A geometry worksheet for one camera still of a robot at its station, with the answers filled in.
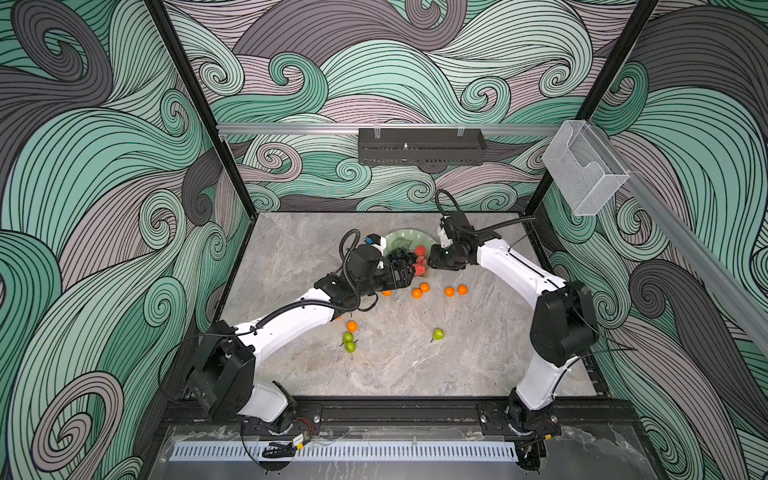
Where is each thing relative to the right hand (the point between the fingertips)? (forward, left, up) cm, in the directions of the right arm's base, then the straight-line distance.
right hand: (434, 261), depth 91 cm
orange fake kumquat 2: (-6, +5, -10) cm, 13 cm away
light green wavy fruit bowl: (+16, +4, -7) cm, 18 cm away
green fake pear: (-21, +26, -10) cm, 35 cm away
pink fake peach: (+11, +3, -8) cm, 14 cm away
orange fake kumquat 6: (-17, +25, -10) cm, 32 cm away
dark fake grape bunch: (+6, +10, -6) cm, 13 cm away
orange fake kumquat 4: (-4, -6, -12) cm, 14 cm away
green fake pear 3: (-19, -1, -10) cm, 22 cm away
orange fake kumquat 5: (-3, -11, -11) cm, 16 cm away
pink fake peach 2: (+6, +3, -7) cm, 10 cm away
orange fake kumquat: (-5, +14, -12) cm, 19 cm away
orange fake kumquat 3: (-3, +2, -11) cm, 11 cm away
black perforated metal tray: (+33, +3, +19) cm, 38 cm away
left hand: (-8, +10, +8) cm, 15 cm away
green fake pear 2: (-23, +25, -9) cm, 36 cm away
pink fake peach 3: (+1, +4, -6) cm, 7 cm away
